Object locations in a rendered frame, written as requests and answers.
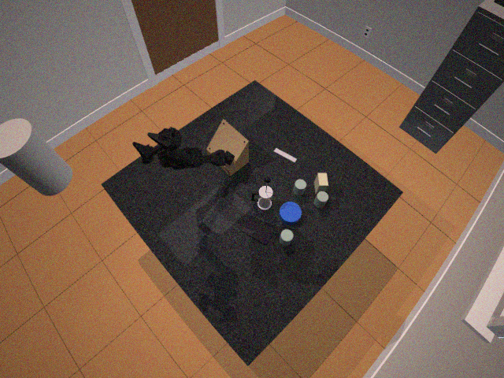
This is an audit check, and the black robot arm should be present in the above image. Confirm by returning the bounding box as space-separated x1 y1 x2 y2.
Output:
158 127 235 169

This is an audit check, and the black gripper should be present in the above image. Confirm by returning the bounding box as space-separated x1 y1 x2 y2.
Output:
132 130 181 165

